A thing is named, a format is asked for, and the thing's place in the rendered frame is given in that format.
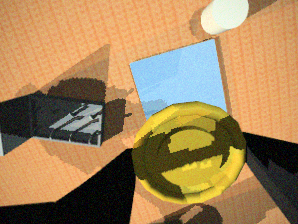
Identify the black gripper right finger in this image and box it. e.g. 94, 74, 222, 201
242, 132, 298, 224

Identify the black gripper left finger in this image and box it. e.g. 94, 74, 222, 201
0, 148, 136, 224

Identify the yellow plate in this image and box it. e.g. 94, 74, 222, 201
131, 101, 246, 204

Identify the light blue square mat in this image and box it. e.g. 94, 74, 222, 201
129, 39, 227, 120

